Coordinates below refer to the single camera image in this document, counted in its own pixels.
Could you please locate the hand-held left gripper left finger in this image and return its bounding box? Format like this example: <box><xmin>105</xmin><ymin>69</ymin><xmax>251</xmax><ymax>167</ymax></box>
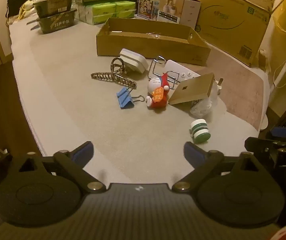
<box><xmin>10</xmin><ymin>141</ymin><xmax>106</xmax><ymax>193</ymax></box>

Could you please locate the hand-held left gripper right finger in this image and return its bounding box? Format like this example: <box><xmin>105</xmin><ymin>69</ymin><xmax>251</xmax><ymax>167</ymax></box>
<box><xmin>172</xmin><ymin>141</ymin><xmax>266</xmax><ymax>193</ymax></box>

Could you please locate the green and white jar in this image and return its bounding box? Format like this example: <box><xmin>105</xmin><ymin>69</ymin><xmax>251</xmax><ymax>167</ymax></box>
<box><xmin>189</xmin><ymin>119</ymin><xmax>211</xmax><ymax>144</ymax></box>

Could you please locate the small gold box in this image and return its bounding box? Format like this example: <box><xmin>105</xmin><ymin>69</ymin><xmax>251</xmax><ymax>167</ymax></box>
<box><xmin>168</xmin><ymin>72</ymin><xmax>216</xmax><ymax>105</ymax></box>

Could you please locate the red and white cat figurine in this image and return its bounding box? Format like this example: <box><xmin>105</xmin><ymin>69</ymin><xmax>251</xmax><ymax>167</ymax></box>
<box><xmin>145</xmin><ymin>72</ymin><xmax>171</xmax><ymax>109</ymax></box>

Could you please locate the blue binder clip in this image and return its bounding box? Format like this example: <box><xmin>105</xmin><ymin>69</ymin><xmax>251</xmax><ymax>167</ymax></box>
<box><xmin>116</xmin><ymin>87</ymin><xmax>145</xmax><ymax>110</ymax></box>

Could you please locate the leopard print hair claw clip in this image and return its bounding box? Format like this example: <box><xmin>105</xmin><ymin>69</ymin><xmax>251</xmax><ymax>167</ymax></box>
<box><xmin>91</xmin><ymin>57</ymin><xmax>137</xmax><ymax>89</ymax></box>

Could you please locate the white power strip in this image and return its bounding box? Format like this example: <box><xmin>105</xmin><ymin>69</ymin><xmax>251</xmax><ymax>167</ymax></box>
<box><xmin>163</xmin><ymin>59</ymin><xmax>201</xmax><ymax>83</ymax></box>

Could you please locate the white plug-in night light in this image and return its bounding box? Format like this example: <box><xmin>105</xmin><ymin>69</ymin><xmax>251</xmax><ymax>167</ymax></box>
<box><xmin>119</xmin><ymin>48</ymin><xmax>148</xmax><ymax>74</ymax></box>

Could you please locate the shallow cardboard tray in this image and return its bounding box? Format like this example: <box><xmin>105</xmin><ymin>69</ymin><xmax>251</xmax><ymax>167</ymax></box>
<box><xmin>96</xmin><ymin>17</ymin><xmax>211</xmax><ymax>67</ymax></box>

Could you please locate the large brown cardboard box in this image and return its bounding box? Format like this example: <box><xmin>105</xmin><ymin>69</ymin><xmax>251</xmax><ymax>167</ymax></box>
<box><xmin>187</xmin><ymin>0</ymin><xmax>277</xmax><ymax>67</ymax></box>

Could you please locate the white humidifier box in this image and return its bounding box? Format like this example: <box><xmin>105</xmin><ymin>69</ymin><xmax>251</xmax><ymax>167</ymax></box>
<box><xmin>157</xmin><ymin>0</ymin><xmax>201</xmax><ymax>29</ymax></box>

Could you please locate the green tissue pack bundle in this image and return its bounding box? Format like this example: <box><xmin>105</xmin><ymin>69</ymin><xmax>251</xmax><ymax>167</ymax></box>
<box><xmin>78</xmin><ymin>1</ymin><xmax>136</xmax><ymax>25</ymax></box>

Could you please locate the stack of pale packets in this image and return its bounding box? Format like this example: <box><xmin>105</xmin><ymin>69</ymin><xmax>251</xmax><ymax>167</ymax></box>
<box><xmin>18</xmin><ymin>0</ymin><xmax>37</xmax><ymax>18</ymax></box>

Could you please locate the black bag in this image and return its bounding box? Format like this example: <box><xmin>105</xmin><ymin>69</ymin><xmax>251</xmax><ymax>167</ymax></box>
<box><xmin>5</xmin><ymin>0</ymin><xmax>37</xmax><ymax>18</ymax></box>

